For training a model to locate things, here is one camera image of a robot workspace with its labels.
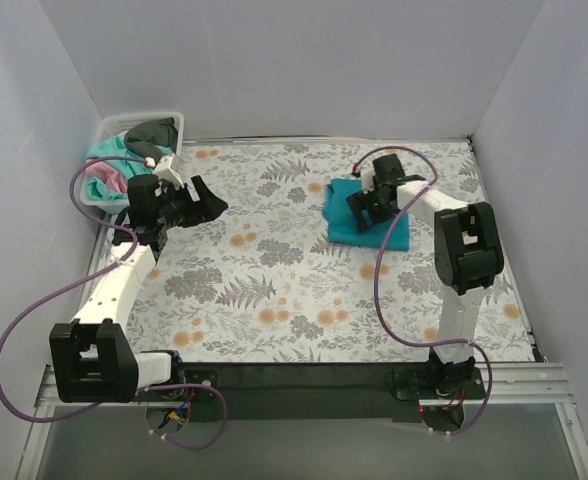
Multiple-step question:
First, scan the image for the teal t shirt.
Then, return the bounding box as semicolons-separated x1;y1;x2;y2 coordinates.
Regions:
323;179;392;250

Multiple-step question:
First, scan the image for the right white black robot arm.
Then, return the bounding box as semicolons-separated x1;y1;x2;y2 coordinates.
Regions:
347;148;504;399

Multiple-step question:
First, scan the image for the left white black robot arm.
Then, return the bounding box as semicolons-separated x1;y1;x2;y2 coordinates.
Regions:
49;174;228;403

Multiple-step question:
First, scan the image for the pink shirt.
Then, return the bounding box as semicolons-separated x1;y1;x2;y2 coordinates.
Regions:
86;162;127;193

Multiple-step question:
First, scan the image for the dark grey shirt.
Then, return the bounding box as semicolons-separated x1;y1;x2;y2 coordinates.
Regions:
124;117;178;160

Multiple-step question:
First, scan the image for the mint green shirt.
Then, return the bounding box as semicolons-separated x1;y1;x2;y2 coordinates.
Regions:
85;135;152;201

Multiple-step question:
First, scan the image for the floral patterned table mat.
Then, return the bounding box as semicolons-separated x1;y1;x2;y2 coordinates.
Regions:
72;141;535;364

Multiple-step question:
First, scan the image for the white plastic laundry basket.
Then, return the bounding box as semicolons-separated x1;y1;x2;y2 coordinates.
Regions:
79;111;184;215

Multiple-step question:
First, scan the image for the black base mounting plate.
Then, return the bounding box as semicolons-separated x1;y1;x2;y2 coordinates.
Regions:
179;362;486;423

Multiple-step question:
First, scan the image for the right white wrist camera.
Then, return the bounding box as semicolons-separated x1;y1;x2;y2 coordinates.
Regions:
352;165;376;194

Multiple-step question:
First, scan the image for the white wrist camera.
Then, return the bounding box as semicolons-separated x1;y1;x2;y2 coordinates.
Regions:
153;154;184;188
352;165;376;194

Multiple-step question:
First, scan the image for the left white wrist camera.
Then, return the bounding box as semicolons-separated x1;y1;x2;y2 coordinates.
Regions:
153;154;184;188

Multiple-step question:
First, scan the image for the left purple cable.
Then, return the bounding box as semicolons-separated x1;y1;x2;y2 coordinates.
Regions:
0;155;229;451

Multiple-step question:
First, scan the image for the purple cable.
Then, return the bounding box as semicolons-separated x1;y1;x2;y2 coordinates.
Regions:
351;145;492;436
0;155;229;451

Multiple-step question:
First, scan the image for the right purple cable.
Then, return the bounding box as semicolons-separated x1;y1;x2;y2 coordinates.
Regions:
351;145;492;436

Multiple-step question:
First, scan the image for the aluminium frame rail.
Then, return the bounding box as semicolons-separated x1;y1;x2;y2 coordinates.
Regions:
35;362;574;406

